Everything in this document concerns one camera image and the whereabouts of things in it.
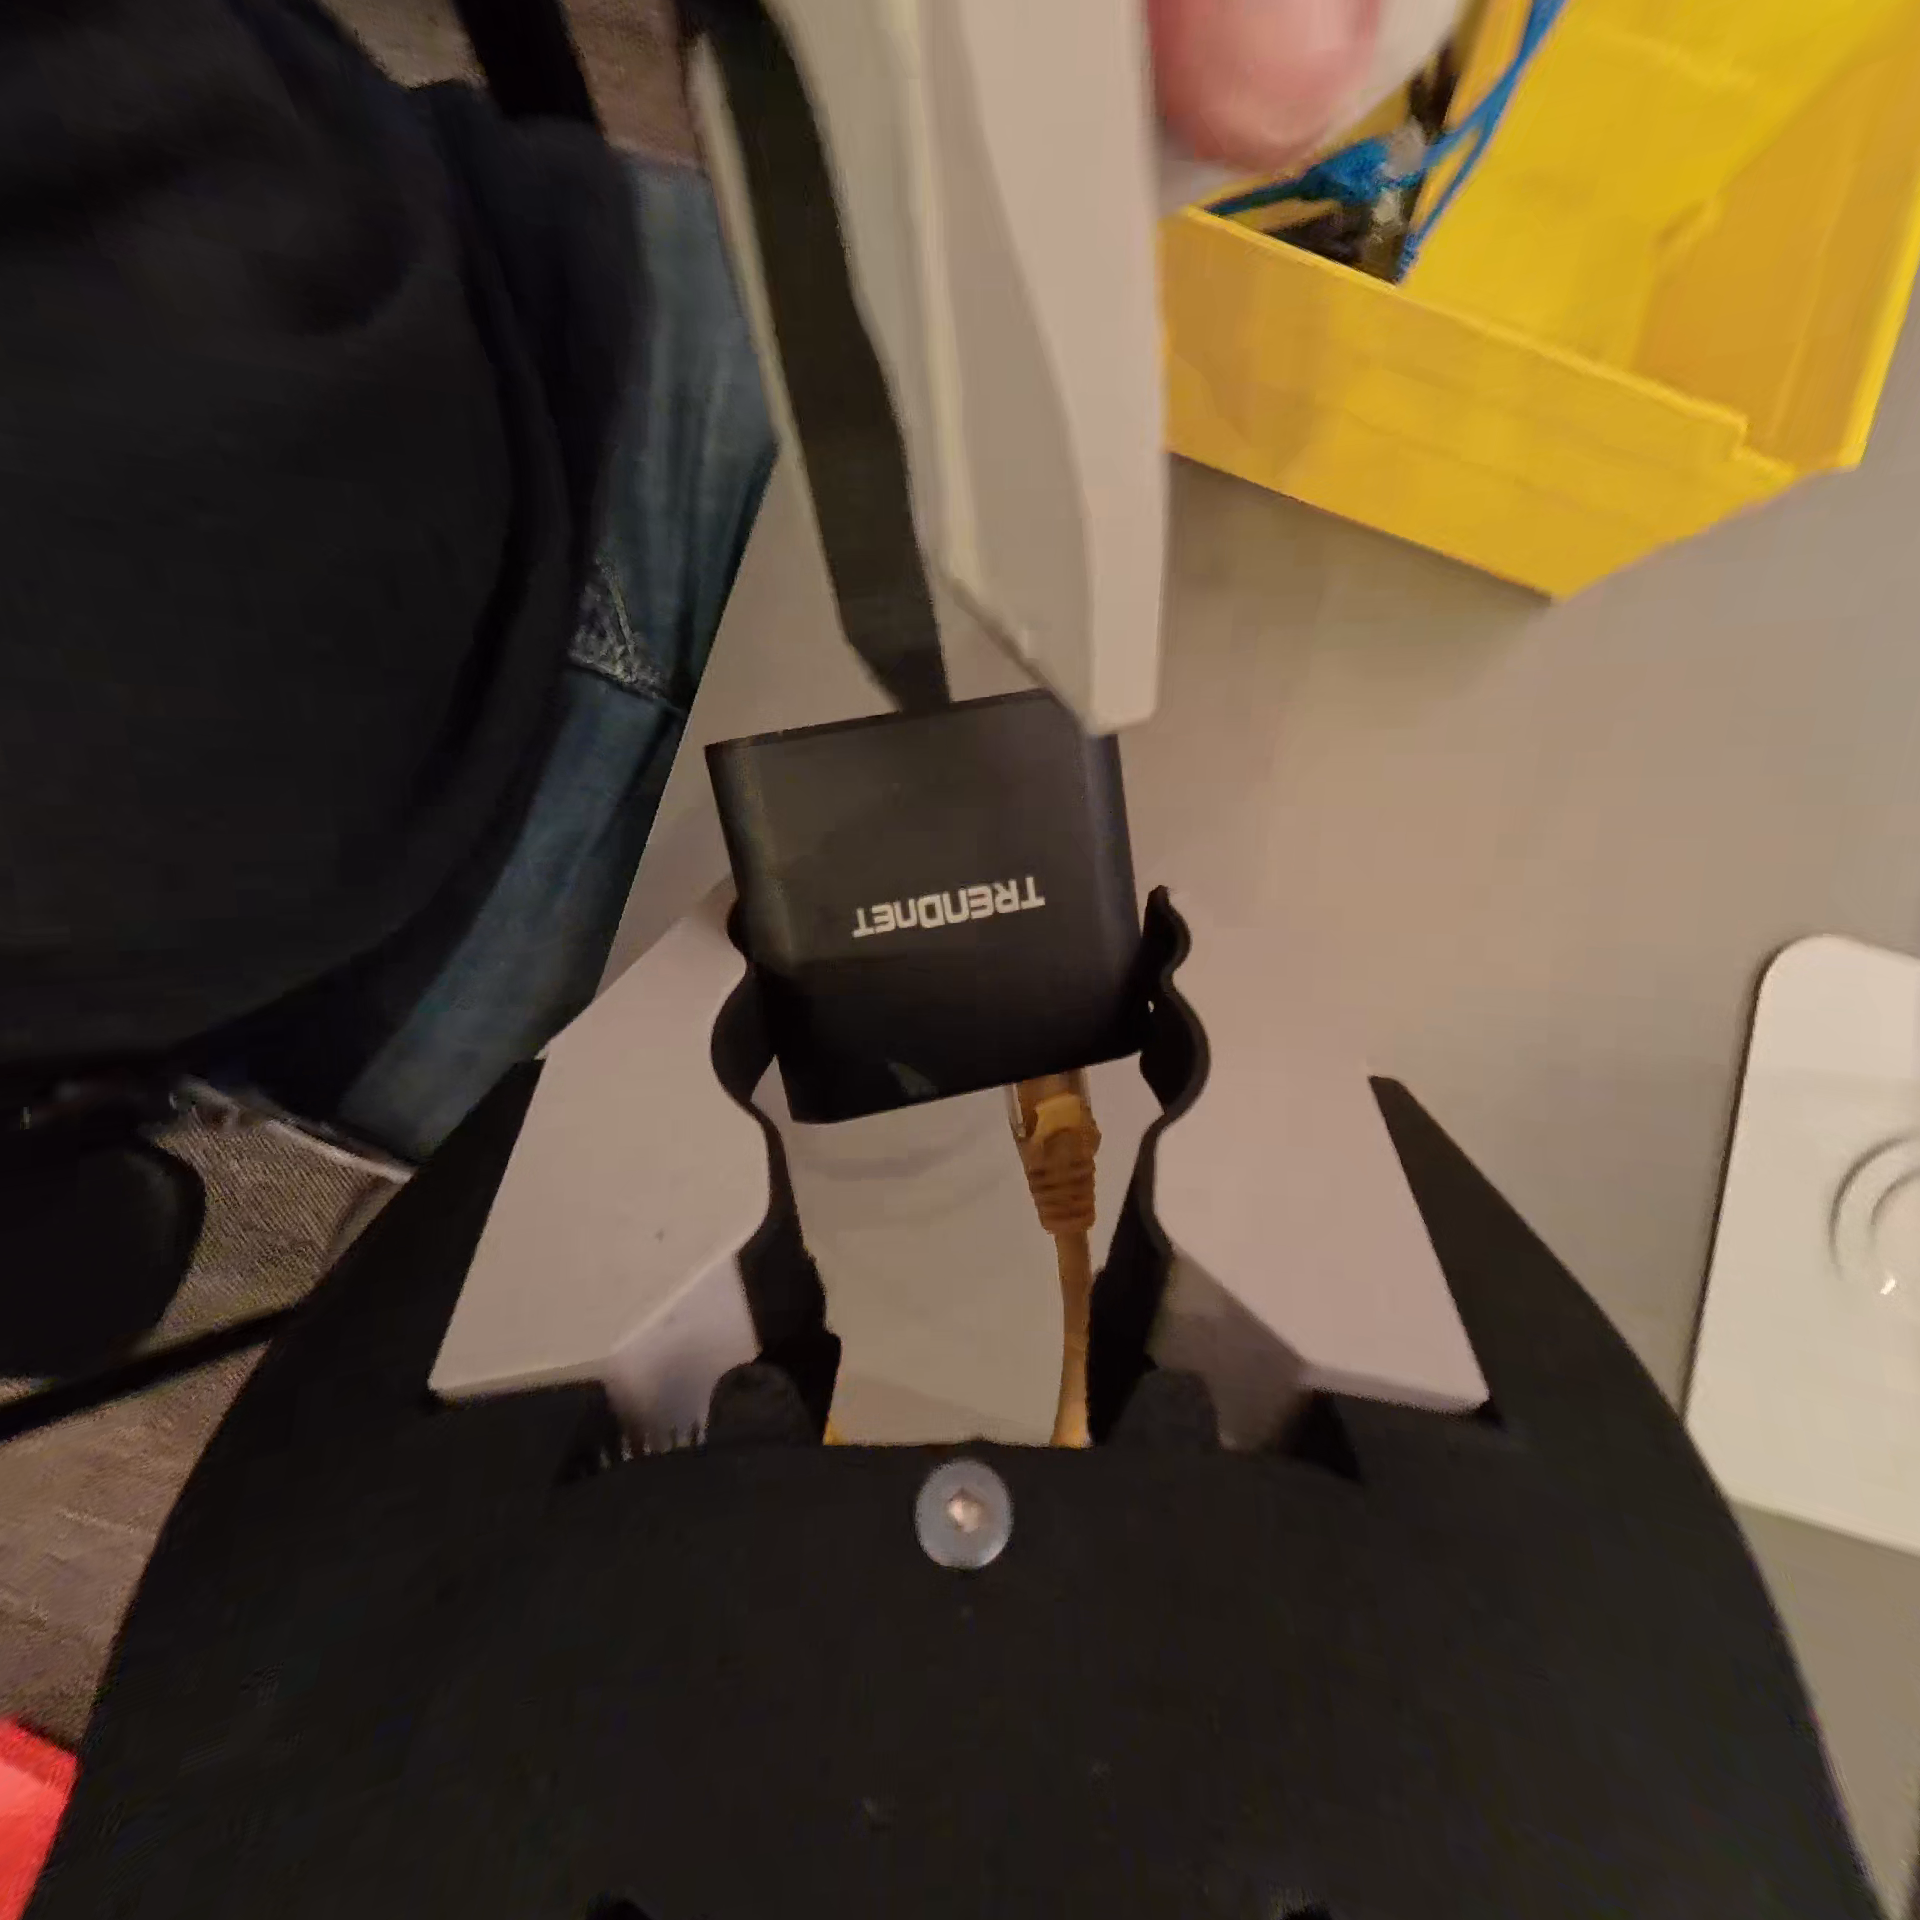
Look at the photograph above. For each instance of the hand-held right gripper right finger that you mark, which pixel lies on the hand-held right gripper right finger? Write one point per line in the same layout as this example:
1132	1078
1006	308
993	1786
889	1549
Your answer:
1304	1203

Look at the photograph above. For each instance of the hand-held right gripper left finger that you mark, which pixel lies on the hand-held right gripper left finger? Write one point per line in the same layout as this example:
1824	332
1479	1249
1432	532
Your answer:
604	1203

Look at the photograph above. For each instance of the yellow plastic bin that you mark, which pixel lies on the yellow plastic bin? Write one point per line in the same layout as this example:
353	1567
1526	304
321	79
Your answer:
1502	421

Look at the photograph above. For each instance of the black network switch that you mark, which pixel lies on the black network switch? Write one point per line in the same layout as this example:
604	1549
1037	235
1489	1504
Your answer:
902	808

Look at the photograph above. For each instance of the person's left hand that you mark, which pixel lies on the person's left hand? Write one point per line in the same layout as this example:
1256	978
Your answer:
1262	64

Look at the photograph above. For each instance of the person's blue jeans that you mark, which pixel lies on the person's blue jeans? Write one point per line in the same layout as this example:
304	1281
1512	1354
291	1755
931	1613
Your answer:
630	780

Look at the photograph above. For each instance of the clear sign stand white base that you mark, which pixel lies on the clear sign stand white base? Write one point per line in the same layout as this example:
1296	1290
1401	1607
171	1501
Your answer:
1783	1275

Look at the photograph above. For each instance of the black rounded object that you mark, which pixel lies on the black rounded object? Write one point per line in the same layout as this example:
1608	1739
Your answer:
87	1231

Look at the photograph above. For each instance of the person's black sweater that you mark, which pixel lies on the person's black sweater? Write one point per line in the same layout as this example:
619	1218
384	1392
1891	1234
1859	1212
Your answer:
227	525

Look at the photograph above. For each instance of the red object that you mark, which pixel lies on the red object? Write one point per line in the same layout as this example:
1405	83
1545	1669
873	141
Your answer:
30	1817

